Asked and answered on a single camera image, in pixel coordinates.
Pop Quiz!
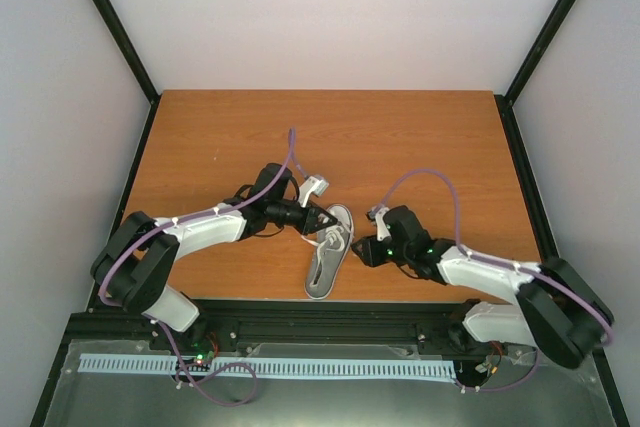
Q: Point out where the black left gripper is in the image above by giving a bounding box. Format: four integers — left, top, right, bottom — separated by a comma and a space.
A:
268, 200, 338, 237

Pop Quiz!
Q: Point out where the white shoelace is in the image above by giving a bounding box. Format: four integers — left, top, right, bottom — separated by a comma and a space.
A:
306, 225, 349, 256

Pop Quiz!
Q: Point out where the grey canvas sneaker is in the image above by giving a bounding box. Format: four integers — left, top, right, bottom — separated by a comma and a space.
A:
304, 204, 354, 300

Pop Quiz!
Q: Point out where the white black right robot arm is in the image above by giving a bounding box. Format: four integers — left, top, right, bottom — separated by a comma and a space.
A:
352, 205, 614, 369

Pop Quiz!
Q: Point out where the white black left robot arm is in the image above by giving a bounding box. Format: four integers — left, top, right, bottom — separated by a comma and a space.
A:
91, 163, 347, 350

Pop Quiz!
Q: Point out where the small lit circuit board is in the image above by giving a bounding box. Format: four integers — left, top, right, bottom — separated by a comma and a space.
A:
193, 336, 219, 366

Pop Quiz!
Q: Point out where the clear plastic sheet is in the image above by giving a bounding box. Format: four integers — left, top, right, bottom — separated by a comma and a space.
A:
506, 344, 595, 377

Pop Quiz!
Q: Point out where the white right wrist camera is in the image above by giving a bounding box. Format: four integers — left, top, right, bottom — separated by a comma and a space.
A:
366, 204, 391, 242

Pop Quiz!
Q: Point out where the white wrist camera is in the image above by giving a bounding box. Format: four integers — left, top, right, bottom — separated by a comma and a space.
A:
366, 204, 391, 242
298, 175, 329, 208

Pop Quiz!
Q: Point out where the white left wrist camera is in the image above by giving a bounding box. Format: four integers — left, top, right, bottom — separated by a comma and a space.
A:
298, 175, 329, 208

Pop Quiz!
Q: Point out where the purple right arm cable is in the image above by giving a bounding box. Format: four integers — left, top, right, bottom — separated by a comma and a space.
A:
382, 169, 615, 393

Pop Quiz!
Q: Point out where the black right table rail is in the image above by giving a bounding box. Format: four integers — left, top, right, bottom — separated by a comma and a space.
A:
493, 92, 584, 319

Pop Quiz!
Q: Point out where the black table rail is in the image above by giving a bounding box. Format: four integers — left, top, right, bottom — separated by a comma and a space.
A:
493, 92, 584, 319
107, 94, 162, 240

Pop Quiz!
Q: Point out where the black left table rail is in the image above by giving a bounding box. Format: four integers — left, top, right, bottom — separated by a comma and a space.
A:
107, 94, 162, 240

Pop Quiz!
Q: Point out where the black front frame rail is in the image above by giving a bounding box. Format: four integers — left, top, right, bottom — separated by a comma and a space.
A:
64, 298, 599, 361

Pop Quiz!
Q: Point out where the light blue slotted cable duct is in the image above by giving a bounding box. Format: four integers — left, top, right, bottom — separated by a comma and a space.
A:
77, 353, 456, 383

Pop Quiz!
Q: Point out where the black left rear frame post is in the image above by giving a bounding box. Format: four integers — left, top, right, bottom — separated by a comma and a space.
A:
91, 0, 160, 105

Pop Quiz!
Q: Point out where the black frame post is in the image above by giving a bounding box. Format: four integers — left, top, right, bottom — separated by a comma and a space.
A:
91, 0, 160, 105
504, 0, 577, 108

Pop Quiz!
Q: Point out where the black right rear frame post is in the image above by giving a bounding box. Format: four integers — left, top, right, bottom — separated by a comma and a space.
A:
504, 0, 577, 108

